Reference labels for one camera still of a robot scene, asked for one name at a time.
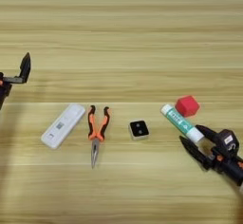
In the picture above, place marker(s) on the small black square box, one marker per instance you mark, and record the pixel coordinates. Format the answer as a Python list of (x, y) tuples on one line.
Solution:
[(139, 129)]

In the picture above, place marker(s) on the red cube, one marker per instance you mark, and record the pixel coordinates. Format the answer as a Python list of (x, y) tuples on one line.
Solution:
[(186, 106)]

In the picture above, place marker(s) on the orange black needle-nose pliers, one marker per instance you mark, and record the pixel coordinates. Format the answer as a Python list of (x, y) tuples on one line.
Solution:
[(98, 129)]

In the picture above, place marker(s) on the white USB modem dongle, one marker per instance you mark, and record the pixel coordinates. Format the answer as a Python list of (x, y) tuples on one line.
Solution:
[(63, 126)]

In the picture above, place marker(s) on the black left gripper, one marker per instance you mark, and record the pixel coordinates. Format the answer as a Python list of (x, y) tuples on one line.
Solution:
[(3, 90)]

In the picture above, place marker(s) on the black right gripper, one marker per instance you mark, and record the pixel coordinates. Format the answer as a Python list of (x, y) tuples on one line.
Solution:
[(229, 167)]

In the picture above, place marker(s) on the green white glue stick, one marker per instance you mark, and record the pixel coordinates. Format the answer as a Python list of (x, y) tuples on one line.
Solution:
[(183, 123)]

